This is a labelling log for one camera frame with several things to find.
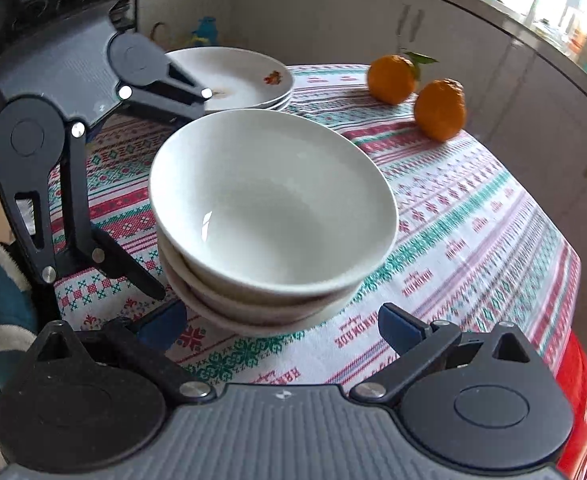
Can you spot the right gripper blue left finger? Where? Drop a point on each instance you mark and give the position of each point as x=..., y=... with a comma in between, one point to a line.
x=160, y=328

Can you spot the red cardboard box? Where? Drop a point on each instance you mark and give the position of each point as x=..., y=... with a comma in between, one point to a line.
x=572, y=378

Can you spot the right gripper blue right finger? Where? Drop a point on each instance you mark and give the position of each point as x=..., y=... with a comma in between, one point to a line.
x=400, y=329

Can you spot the large white fruit-pattern plate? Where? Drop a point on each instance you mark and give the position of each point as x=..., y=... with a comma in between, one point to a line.
x=237, y=78

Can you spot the wrinkled orange without leaf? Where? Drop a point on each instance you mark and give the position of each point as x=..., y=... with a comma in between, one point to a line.
x=440, y=109

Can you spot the patterned red green tablecloth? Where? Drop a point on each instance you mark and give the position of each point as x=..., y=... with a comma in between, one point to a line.
x=473, y=248

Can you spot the orange with green leaf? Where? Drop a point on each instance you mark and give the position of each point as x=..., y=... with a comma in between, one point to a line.
x=393, y=78

